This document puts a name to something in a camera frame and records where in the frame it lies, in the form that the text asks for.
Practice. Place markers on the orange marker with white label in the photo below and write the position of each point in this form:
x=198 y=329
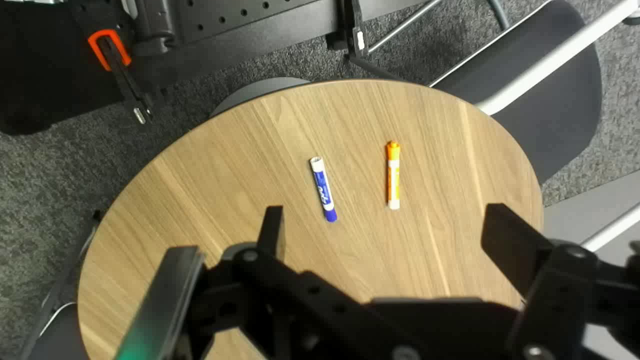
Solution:
x=392 y=175

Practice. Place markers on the blue and white marker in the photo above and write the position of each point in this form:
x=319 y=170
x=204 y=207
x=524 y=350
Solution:
x=323 y=189

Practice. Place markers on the black perforated metal plate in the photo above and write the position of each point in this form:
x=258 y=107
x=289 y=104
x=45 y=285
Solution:
x=227 y=17

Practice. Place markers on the dark grey oval platform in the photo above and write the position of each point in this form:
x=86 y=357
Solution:
x=557 y=107

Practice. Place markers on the orange and black bar clamp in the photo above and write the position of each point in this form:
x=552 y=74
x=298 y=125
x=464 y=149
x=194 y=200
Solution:
x=110 y=52

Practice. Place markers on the short white metal bar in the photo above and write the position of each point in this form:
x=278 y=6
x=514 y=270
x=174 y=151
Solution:
x=610 y=230

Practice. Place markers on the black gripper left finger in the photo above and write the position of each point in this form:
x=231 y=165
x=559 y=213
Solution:
x=271 y=230

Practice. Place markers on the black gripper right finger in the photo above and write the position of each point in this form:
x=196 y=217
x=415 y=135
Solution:
x=512 y=243

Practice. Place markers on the thin grey metal rod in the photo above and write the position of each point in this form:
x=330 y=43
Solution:
x=402 y=25

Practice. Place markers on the grey round table base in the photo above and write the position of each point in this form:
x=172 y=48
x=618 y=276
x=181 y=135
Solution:
x=256 y=92

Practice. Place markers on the black fabric cover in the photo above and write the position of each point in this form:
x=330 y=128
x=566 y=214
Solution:
x=46 y=73

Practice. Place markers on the black clamp with silver end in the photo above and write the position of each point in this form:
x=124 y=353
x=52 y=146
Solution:
x=351 y=30

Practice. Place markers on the long white metal bar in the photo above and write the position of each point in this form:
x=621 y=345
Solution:
x=532 y=62

